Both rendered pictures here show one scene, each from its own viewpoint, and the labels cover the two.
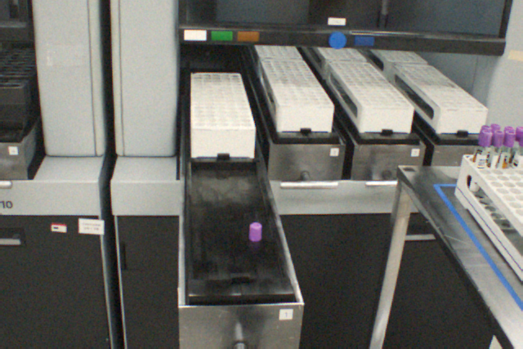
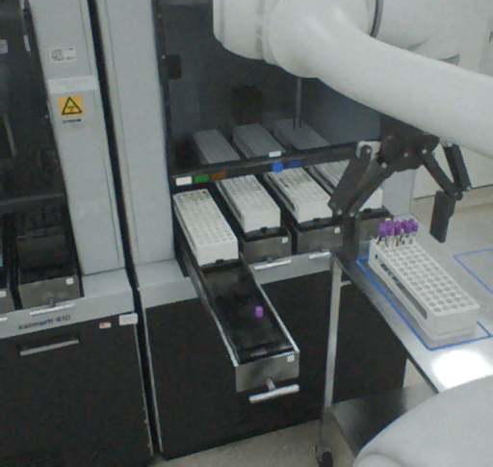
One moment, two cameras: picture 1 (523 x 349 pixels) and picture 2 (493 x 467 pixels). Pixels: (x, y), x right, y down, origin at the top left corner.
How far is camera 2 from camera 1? 0.64 m
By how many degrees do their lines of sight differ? 10
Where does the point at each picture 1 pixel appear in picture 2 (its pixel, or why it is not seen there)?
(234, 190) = (234, 284)
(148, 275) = (169, 343)
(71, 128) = (100, 254)
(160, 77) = (161, 209)
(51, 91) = (84, 232)
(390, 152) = (321, 233)
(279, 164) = (249, 254)
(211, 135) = (210, 249)
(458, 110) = not seen: hidden behind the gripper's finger
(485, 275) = (393, 318)
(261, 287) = (274, 346)
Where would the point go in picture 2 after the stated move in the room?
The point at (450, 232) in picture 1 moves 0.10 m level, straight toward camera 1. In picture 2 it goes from (370, 292) to (368, 320)
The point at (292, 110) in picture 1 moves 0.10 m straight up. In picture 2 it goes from (253, 218) to (252, 183)
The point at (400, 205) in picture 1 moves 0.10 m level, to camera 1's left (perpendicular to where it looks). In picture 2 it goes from (334, 272) to (296, 275)
